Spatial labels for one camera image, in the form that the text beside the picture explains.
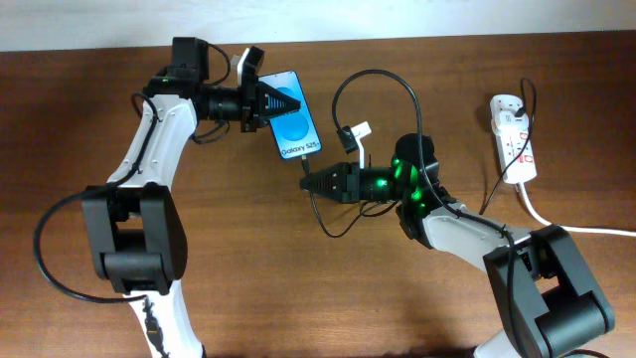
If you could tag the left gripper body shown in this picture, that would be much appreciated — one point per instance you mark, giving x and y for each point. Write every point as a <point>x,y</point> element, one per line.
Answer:
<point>248,103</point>

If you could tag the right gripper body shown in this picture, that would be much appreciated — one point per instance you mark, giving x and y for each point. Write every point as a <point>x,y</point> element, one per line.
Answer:
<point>360,187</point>

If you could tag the blue screen Galaxy smartphone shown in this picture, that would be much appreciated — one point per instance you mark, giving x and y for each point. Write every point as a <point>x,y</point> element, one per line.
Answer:
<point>295,133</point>

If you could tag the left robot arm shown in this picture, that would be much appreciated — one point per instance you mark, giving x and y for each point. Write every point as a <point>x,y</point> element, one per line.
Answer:
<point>136,238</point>

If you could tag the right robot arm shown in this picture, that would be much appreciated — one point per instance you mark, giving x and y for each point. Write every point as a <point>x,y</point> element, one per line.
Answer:
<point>549,302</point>

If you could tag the white power strip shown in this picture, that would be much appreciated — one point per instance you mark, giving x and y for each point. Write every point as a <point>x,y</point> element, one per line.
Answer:
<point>510,125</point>

